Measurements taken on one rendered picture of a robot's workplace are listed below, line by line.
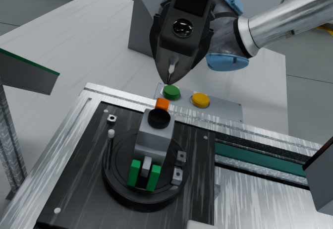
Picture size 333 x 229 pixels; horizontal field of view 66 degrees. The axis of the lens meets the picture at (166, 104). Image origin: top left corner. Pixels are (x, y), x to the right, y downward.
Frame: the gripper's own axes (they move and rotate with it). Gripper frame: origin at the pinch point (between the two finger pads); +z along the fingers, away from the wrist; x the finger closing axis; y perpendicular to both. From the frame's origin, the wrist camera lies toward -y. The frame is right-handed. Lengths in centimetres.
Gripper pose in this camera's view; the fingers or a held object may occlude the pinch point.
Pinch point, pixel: (168, 81)
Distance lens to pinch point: 43.6
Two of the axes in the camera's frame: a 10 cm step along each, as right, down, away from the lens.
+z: -2.1, 7.2, 6.7
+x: -9.7, -2.6, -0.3
